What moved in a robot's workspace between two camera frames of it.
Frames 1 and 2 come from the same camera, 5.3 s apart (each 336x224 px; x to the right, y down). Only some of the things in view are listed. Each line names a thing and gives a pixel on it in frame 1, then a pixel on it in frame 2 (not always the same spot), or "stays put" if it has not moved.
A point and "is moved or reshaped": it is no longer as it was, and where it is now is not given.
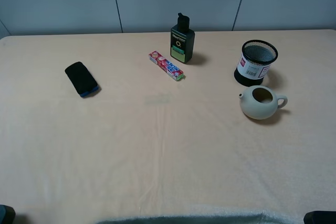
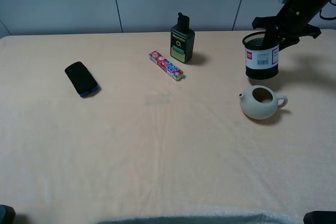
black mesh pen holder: (255, 57) is moved or reshaped
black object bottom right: (320, 217) stays put
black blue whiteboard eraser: (81, 78) stays put
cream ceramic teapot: (261, 102) stays put
